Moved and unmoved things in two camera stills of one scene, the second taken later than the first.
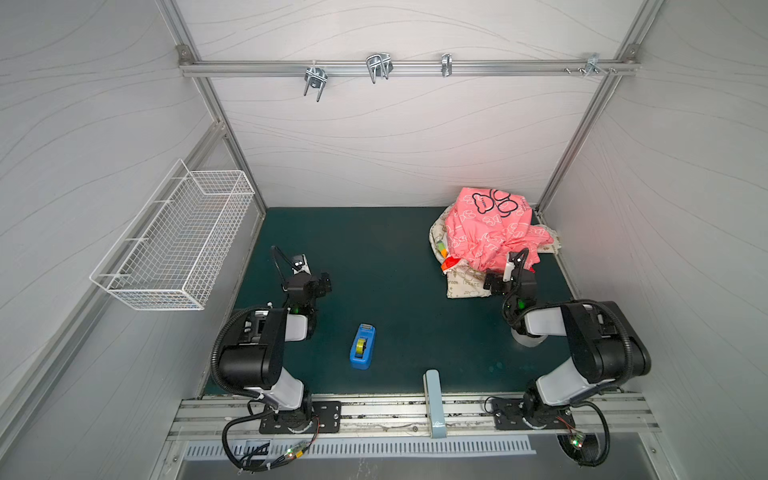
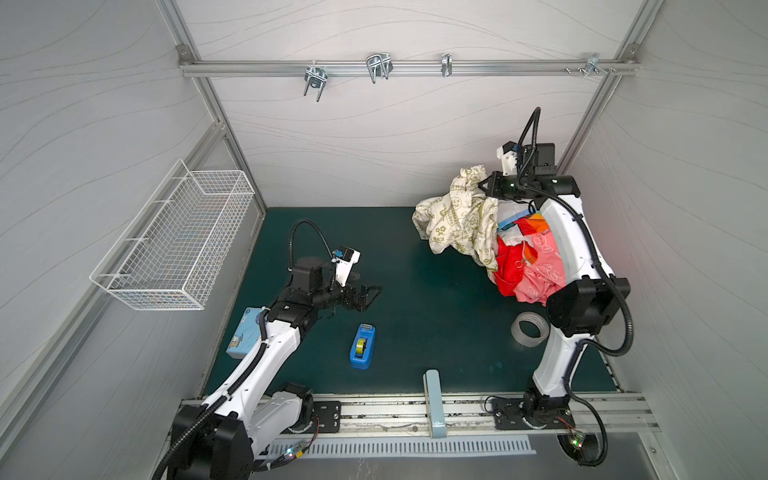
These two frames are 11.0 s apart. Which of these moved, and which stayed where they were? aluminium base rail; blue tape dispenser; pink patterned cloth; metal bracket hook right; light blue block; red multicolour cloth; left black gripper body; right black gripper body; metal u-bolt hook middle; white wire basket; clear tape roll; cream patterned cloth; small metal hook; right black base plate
Moved: left black gripper body; cream patterned cloth; right black gripper body; red multicolour cloth; pink patterned cloth
Stayed: right black base plate; white wire basket; light blue block; blue tape dispenser; metal u-bolt hook middle; clear tape roll; small metal hook; aluminium base rail; metal bracket hook right
